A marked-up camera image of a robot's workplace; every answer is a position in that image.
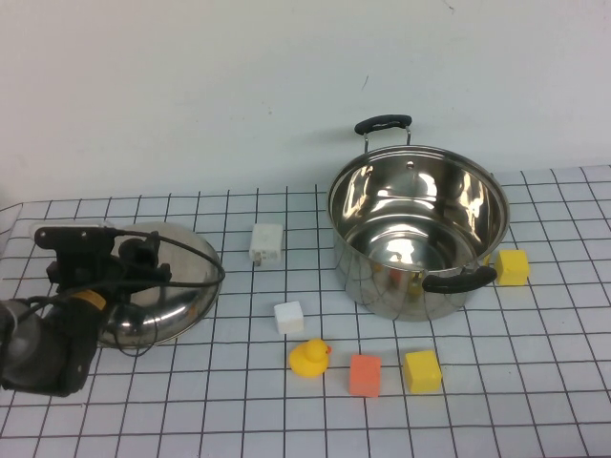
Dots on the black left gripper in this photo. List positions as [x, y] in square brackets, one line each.
[81, 269]

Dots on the stainless steel pot lid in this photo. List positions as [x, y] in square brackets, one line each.
[186, 260]

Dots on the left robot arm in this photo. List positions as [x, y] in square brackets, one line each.
[48, 348]

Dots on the white power adapter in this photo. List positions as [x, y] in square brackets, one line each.
[266, 241]

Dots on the white cube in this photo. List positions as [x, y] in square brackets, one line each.
[288, 317]

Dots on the white grid tablecloth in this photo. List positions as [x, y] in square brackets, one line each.
[238, 420]

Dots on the yellow rubber duck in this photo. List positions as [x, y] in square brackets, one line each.
[308, 360]

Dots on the orange block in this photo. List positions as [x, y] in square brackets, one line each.
[365, 374]

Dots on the yellow cube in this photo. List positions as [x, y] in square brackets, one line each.
[421, 372]
[511, 267]

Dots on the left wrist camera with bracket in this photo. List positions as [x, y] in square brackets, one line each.
[67, 235]

